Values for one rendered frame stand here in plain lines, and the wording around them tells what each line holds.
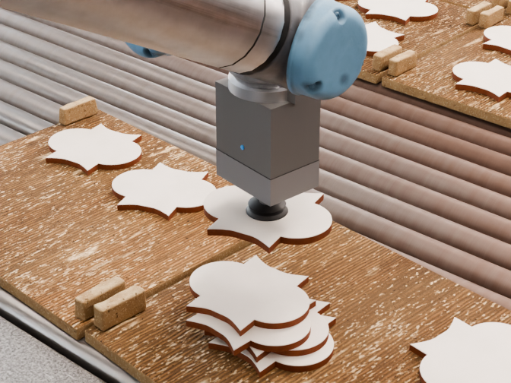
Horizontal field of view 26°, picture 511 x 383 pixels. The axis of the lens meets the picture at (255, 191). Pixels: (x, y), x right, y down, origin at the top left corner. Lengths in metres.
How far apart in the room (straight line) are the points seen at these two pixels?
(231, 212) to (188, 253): 0.17
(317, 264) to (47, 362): 0.32
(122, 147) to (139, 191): 0.12
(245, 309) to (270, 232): 0.09
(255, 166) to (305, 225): 0.09
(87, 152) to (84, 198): 0.11
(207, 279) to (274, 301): 0.08
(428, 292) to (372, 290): 0.06
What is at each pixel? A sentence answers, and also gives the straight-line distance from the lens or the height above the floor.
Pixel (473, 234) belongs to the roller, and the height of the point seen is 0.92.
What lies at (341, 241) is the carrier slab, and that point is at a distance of 1.31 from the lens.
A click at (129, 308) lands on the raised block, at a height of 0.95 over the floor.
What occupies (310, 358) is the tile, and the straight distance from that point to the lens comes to 1.11.
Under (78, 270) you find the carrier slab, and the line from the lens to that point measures 1.27.
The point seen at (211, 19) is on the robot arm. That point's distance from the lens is 0.75.
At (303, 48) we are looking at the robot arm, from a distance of 0.81.
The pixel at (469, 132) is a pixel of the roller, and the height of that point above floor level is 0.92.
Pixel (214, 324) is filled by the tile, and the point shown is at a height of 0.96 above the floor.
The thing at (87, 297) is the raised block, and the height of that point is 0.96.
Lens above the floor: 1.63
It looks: 30 degrees down
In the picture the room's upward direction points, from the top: straight up
